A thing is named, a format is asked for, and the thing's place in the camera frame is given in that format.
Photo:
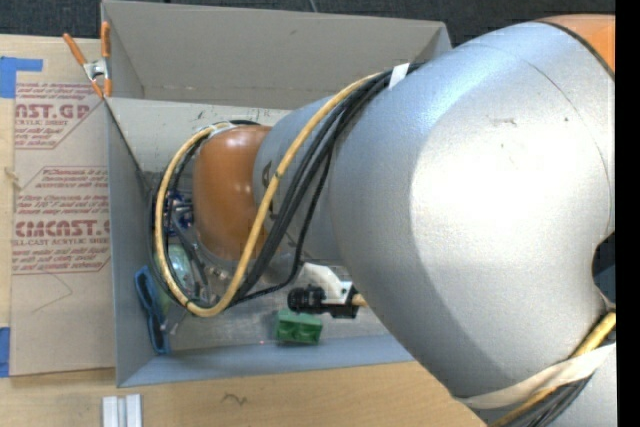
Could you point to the blue sunglasses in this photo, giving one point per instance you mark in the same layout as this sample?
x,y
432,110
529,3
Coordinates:
x,y
146,300

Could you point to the brown cardboard board red print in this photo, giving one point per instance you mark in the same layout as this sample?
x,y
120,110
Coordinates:
x,y
60,305

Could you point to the grey metal bin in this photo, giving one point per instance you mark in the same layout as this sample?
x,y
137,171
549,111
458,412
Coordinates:
x,y
225,65

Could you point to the black cylinder on white bracket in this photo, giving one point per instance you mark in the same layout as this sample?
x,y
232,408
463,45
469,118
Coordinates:
x,y
304,299

